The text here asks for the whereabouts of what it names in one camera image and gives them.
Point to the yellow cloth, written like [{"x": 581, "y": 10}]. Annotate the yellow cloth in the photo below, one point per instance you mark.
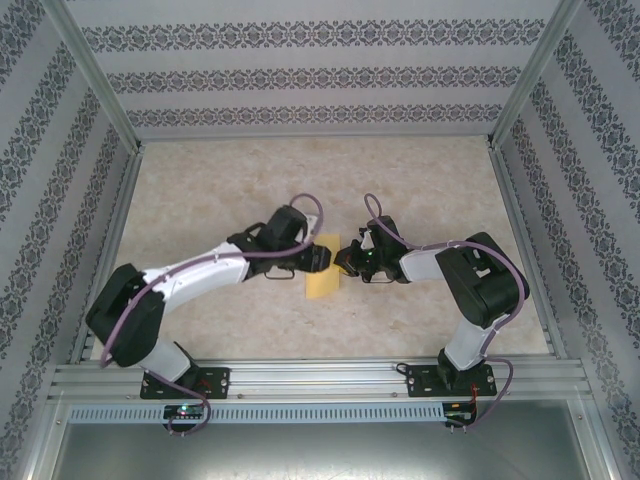
[{"x": 320, "y": 287}]

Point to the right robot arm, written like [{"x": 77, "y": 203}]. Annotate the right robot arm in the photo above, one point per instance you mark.
[{"x": 480, "y": 285}]

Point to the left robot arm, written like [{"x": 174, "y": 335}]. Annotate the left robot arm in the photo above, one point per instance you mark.
[{"x": 130, "y": 315}]

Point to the grey metal sheet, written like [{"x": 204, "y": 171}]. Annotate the grey metal sheet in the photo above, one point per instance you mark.
[{"x": 320, "y": 450}]

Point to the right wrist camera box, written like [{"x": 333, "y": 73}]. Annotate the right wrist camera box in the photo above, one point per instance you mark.
[{"x": 366, "y": 241}]

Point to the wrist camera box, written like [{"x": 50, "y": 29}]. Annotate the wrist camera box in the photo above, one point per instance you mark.
[
  {"x": 366, "y": 241},
  {"x": 311, "y": 225}
]

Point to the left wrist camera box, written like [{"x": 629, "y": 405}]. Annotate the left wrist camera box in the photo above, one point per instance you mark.
[{"x": 311, "y": 225}]

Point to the aluminium mounting rail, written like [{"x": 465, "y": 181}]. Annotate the aluminium mounting rail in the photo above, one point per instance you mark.
[{"x": 310, "y": 380}]

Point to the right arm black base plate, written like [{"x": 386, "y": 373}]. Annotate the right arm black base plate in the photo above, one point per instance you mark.
[{"x": 417, "y": 380}]

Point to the aluminium side rail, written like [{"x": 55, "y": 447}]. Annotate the aluminium side rail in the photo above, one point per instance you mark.
[
  {"x": 507, "y": 200},
  {"x": 122, "y": 200}
]

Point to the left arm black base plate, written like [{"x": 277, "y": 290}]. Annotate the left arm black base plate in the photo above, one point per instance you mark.
[{"x": 220, "y": 382}]

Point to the aluminium frame post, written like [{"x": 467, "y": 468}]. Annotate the aluminium frame post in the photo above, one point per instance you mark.
[
  {"x": 95, "y": 75},
  {"x": 530, "y": 80}
]

